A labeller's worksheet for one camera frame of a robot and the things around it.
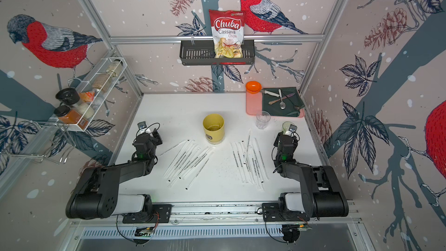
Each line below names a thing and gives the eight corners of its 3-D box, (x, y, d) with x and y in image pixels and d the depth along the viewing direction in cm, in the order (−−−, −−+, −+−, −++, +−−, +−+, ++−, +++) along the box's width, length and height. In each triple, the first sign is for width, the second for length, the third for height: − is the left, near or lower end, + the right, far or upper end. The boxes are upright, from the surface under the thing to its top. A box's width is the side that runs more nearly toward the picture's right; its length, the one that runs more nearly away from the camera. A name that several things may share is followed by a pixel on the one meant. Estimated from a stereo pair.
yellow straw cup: (205, 145, 96) (201, 131, 84) (206, 128, 103) (203, 113, 92) (224, 145, 96) (223, 131, 84) (224, 128, 103) (223, 113, 92)
